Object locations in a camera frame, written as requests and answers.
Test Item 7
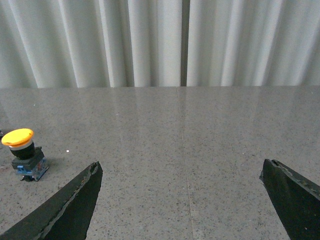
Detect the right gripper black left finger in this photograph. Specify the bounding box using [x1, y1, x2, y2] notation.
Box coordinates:
[0, 161, 103, 240]

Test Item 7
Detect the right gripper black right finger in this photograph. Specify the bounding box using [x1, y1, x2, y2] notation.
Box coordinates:
[259, 159, 320, 240]

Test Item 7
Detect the yellow mushroom push button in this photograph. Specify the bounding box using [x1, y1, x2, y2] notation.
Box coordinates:
[1, 128, 49, 182]

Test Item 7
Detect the white pleated curtain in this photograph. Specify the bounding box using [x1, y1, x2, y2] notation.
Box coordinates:
[0, 0, 320, 88]

